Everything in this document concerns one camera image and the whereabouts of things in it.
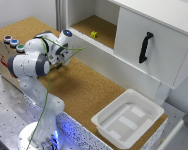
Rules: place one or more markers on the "red button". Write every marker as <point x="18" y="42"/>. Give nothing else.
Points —
<point x="7" y="38"/>

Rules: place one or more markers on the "white sliding door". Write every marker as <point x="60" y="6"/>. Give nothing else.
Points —
<point x="157" y="50"/>

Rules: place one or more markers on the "blue button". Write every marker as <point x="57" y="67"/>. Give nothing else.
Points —
<point x="14" y="42"/>

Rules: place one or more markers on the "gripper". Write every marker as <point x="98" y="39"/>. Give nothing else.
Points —
<point x="59" y="58"/>

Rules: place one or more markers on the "white plastic box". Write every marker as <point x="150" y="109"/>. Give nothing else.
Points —
<point x="127" y="118"/>

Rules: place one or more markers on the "white cabinet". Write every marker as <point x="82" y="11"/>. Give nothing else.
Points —
<point x="127" y="43"/>

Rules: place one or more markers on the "green button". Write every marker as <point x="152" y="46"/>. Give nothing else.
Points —
<point x="20" y="48"/>

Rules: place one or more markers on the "yellow block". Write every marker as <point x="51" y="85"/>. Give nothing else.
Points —
<point x="93" y="34"/>

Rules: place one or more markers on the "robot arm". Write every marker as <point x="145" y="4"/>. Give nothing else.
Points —
<point x="27" y="65"/>

